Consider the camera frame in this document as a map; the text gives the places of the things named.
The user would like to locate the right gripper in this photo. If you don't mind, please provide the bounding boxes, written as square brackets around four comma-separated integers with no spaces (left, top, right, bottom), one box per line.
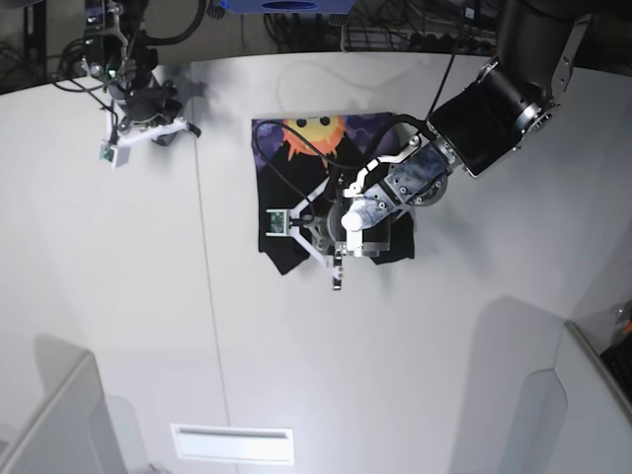
[106,86,201,146]

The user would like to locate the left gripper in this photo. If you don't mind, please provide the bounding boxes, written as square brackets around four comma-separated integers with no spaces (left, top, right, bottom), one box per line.
[288,200,394,290]

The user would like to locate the black T-shirt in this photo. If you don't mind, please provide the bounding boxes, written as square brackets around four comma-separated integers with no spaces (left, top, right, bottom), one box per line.
[252,113,392,276]

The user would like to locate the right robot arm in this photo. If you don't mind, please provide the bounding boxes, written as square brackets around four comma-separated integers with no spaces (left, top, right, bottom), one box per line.
[51,1,207,151]

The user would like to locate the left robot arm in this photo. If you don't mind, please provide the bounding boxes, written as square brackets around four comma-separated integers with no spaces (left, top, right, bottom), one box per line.
[291,1,599,290]

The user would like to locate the blue box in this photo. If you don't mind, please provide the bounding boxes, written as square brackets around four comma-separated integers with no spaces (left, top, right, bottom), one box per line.
[220,0,356,14]

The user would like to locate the black power strip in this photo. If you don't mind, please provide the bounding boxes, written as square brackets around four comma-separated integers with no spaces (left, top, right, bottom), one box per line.
[341,29,497,56]

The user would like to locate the black keyboard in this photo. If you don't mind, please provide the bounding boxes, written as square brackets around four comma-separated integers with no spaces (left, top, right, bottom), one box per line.
[600,334,632,400]

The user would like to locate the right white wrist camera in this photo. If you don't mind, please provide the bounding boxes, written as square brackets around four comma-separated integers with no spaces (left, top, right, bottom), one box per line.
[99,140,130,168]

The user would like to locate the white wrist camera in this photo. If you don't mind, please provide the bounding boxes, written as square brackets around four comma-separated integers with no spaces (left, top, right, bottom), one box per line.
[266,209,289,237]
[99,140,130,168]

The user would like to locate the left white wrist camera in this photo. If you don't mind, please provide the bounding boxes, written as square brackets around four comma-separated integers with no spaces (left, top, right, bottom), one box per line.
[266,209,289,237]

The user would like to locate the coiled black cables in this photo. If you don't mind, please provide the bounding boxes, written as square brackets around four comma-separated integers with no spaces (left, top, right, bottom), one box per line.
[51,38,93,80]

